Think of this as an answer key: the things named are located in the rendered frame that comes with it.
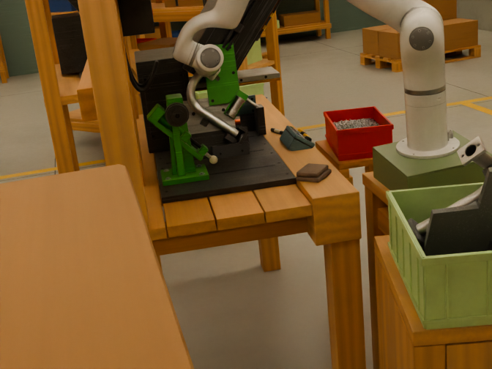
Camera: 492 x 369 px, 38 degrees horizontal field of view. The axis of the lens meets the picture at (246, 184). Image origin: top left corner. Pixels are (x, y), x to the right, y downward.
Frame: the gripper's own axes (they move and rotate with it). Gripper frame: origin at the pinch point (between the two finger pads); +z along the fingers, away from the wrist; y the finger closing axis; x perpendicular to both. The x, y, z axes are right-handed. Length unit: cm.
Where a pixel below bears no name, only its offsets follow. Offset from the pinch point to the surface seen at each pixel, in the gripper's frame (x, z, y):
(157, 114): 23.3, -24.5, 2.7
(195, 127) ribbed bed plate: 17.2, 5.0, -9.9
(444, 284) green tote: 20, -109, -68
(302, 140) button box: -0.7, -5.6, -42.1
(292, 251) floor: 31, 127, -95
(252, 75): -11.7, 15.6, -15.7
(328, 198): 14, -51, -51
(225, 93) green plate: 1.4, 2.8, -11.2
